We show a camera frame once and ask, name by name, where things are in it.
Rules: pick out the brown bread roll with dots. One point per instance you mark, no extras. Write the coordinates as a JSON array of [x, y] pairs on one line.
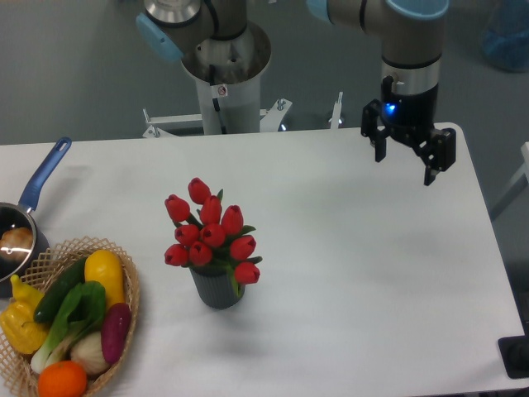
[[16, 244]]

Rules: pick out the green bok choy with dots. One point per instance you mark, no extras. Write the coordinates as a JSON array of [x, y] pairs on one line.
[[81, 312]]

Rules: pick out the purple sweet potato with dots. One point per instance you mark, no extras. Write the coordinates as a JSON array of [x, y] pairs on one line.
[[114, 330]]

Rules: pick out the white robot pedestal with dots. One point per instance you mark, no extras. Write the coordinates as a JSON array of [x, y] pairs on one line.
[[227, 77]]

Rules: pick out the red tulip bouquet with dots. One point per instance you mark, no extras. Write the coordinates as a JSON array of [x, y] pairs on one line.
[[215, 238]]

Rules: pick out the grey ribbed vase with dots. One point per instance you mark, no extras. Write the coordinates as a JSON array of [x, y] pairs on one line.
[[215, 288]]

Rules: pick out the yellow squash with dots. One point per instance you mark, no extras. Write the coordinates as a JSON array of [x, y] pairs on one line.
[[105, 267]]

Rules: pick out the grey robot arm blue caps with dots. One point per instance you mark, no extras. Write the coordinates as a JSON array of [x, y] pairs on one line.
[[411, 33]]

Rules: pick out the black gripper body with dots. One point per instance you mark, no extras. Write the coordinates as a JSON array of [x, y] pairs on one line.
[[409, 118]]

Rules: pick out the black device at table edge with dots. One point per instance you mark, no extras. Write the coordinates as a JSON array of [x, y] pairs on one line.
[[514, 353]]

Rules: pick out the blue handled saucepan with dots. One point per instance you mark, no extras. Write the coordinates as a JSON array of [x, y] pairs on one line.
[[20, 214]]

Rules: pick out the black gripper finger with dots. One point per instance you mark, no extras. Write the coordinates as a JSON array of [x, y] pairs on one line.
[[437, 150], [371, 115]]

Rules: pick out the white metal base frame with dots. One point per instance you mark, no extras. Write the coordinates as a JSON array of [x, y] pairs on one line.
[[271, 120]]

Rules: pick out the white furniture frame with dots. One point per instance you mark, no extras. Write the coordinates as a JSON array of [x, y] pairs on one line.
[[513, 188]]

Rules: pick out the blue transparent container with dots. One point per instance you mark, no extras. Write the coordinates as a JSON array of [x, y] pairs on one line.
[[504, 42]]

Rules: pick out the green cucumber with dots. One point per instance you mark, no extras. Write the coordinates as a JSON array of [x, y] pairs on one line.
[[49, 305]]

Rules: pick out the yellow bell pepper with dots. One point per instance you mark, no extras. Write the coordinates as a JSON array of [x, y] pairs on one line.
[[24, 334]]

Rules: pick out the orange fruit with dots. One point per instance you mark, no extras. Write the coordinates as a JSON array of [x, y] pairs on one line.
[[64, 378]]

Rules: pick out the beige garlic bulb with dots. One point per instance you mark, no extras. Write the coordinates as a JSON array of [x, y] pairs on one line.
[[87, 352]]

